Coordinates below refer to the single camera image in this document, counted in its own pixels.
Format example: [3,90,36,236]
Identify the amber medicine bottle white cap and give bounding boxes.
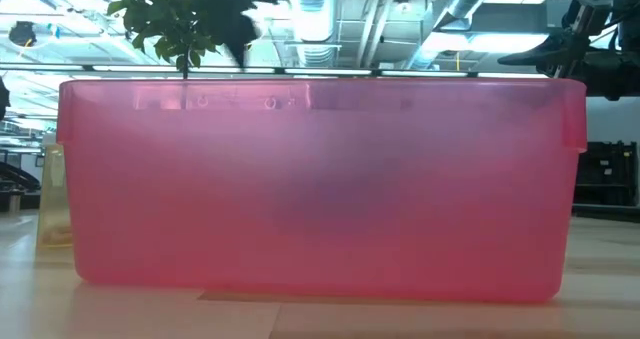
[35,132,74,253]

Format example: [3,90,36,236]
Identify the black round ceiling device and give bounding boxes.
[7,20,38,48]

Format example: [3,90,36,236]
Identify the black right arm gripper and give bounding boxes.
[497,0,640,102]

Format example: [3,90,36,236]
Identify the translucent pink plastic bin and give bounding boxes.
[55,77,588,304]

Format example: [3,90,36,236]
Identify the silver ribbed ceiling duct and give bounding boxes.
[280,0,351,69]

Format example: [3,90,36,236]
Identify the dark horizontal window rail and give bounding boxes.
[0,63,551,79]

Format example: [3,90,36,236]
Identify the bright ceiling light panel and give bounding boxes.
[423,30,551,55]

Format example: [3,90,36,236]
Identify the black shelving unit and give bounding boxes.
[572,139,640,209]

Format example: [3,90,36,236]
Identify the silver round ventilation duct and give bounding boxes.
[402,0,505,71]

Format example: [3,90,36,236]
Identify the dark office furniture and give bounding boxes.
[0,147,42,214]

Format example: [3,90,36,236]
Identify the green leafy plant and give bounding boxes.
[97,0,236,79]

